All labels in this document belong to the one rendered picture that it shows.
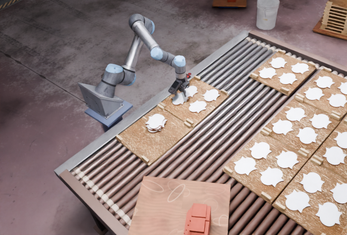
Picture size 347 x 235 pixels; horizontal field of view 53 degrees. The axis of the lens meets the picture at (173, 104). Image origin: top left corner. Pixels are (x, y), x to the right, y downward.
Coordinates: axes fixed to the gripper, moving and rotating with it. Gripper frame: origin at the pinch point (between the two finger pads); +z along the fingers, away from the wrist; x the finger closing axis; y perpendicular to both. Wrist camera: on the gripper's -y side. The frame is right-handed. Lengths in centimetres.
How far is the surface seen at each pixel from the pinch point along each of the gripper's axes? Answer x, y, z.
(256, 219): -96, -42, 6
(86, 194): -12, -96, 4
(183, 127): -20.4, -19.1, 2.5
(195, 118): -21.3, -7.0, 2.0
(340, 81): -81, 89, -2
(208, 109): -23.2, 5.6, 1.4
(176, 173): -41, -48, 6
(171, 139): -21.0, -31.7, 3.1
